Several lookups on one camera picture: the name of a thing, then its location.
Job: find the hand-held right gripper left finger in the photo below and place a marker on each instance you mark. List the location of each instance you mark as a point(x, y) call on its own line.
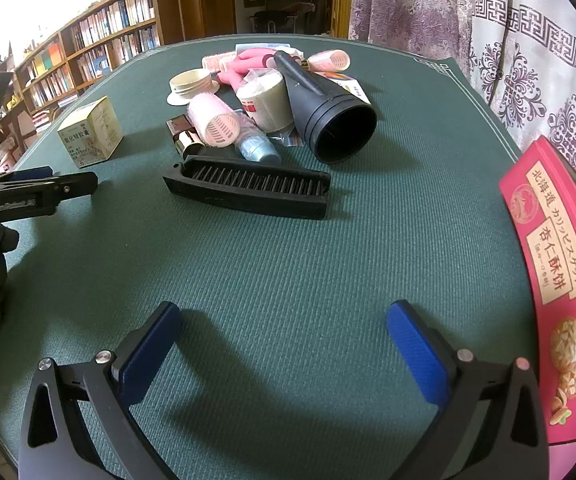
point(150, 355)

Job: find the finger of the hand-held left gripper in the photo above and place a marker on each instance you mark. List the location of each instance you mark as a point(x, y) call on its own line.
point(28, 175)
point(70, 186)

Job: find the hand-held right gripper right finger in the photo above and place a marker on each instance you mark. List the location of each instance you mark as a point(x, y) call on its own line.
point(420, 355)

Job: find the yellow-green medicine box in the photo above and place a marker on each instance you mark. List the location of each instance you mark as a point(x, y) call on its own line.
point(90, 132)

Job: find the pink cookie tin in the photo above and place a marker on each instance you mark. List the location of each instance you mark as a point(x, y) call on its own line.
point(552, 280)

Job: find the pink hair roller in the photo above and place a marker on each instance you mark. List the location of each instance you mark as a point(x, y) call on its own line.
point(328, 61)
point(210, 115)

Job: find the white plastic lid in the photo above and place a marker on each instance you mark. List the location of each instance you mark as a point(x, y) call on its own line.
point(190, 82)

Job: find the black folding comb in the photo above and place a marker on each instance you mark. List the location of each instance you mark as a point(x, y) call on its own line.
point(248, 195)

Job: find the white tape roll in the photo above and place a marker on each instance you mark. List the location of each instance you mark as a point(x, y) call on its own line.
point(268, 102)

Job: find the pink hair clip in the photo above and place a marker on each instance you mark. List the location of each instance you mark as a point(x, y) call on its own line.
point(248, 62)

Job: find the black hair dryer nozzle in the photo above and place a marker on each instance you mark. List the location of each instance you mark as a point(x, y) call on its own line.
point(313, 105)

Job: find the blue white carton box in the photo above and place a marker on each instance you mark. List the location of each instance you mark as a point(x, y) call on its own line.
point(355, 89)

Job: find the green covered desktop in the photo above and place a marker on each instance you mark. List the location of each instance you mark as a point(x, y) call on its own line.
point(293, 260)

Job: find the wooden bookshelf with books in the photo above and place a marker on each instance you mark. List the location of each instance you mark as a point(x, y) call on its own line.
point(98, 30)

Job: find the pink patterned packet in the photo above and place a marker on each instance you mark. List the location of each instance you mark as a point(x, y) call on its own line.
point(215, 62)

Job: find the light blue tube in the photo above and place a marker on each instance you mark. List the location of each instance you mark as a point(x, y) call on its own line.
point(258, 149)

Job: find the dark chair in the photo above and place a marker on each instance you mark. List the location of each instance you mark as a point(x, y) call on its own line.
point(273, 17)

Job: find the white purple patterned curtain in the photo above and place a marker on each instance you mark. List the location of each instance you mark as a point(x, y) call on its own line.
point(517, 35)

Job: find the wooden door frame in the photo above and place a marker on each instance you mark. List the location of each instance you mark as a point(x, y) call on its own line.
point(203, 0)

